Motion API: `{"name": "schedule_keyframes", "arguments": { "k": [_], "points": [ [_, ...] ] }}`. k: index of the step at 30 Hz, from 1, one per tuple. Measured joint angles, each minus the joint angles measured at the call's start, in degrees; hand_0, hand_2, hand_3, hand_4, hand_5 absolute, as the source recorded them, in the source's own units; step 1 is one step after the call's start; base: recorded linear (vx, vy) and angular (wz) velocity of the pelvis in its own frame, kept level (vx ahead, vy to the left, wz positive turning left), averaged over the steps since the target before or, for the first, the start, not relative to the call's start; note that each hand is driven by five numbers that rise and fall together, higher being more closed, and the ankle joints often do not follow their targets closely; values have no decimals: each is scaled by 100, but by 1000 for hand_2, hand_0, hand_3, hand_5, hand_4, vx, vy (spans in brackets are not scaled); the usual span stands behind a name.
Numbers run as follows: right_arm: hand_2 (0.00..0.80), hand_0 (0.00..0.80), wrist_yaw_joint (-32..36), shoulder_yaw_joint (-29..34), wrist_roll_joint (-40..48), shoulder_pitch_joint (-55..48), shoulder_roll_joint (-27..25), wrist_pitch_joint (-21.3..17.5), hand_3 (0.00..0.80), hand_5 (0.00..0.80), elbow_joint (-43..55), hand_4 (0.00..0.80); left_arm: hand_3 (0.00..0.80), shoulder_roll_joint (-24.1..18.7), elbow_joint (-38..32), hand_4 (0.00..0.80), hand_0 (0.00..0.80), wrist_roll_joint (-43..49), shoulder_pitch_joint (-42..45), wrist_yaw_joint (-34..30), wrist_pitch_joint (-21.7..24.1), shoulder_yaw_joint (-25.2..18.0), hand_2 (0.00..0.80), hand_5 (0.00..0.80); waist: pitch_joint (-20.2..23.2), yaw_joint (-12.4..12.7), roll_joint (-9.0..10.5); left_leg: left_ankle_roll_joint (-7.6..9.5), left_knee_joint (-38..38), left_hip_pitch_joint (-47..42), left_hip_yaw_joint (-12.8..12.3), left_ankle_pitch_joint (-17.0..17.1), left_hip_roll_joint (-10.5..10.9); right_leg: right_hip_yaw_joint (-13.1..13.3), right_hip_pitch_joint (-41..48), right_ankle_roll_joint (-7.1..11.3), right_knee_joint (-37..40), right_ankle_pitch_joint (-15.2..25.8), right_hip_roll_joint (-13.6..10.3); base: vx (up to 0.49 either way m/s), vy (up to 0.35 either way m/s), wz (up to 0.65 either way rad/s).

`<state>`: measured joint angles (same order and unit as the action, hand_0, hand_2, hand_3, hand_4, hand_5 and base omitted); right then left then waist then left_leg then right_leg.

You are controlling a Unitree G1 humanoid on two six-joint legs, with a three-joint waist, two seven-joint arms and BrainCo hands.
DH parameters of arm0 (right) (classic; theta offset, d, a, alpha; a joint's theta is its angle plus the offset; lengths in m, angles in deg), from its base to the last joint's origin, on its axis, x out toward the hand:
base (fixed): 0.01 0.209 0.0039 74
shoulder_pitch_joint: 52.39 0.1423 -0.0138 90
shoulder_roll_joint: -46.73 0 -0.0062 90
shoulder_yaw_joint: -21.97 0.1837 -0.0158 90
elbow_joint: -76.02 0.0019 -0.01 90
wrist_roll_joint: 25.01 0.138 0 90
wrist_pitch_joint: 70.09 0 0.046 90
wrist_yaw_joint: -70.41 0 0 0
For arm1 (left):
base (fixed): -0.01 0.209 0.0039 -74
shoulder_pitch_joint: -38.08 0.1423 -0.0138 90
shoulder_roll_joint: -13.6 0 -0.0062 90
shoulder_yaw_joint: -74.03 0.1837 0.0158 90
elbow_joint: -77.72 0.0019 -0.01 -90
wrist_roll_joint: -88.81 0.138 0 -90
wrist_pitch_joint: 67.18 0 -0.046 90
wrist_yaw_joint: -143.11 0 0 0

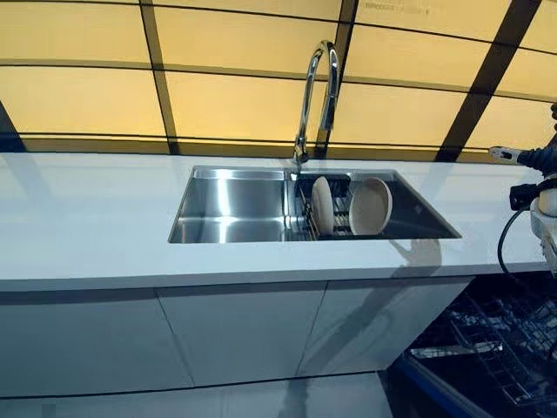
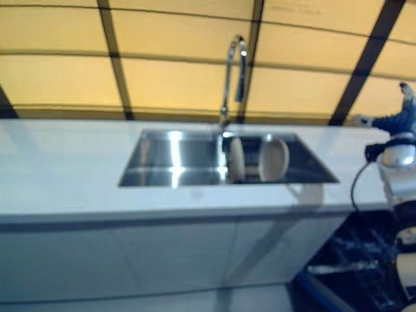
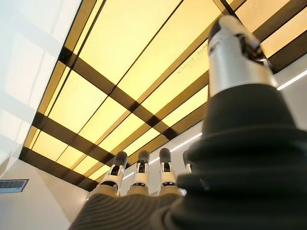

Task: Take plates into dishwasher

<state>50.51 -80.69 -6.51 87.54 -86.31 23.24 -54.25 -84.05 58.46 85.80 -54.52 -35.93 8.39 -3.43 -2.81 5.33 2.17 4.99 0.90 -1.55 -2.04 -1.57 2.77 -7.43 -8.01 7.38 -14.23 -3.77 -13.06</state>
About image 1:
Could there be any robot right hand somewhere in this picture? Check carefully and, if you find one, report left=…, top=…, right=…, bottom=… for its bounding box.
left=528, top=189, right=557, bottom=280

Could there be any deep cream plate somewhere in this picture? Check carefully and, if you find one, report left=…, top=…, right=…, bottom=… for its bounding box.
left=348, top=176, right=394, bottom=237

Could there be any blue sleeved person forearm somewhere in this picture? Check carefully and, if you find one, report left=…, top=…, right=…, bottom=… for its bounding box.
left=516, top=132, right=557, bottom=178

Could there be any dishwasher with open door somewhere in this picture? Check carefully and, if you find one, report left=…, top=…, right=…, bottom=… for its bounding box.
left=386, top=267, right=557, bottom=418

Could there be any white handheld device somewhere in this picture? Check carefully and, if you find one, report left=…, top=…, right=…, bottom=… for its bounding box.
left=487, top=145, right=523, bottom=165

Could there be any white cabinet door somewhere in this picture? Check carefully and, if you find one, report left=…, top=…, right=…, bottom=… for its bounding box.
left=0, top=292, right=195, bottom=398
left=155, top=281, right=330, bottom=388
left=298, top=275, right=474, bottom=378

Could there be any black dish drying rack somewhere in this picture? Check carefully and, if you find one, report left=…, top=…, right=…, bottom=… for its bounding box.
left=285, top=172, right=395, bottom=241

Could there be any chrome gooseneck faucet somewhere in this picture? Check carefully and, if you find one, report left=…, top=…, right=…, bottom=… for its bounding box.
left=292, top=39, right=341, bottom=165

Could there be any stainless steel sink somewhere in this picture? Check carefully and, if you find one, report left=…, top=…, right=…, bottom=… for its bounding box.
left=168, top=165, right=462, bottom=244

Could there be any wire dishwasher rack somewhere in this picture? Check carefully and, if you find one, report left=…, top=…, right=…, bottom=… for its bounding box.
left=447, top=282, right=557, bottom=413

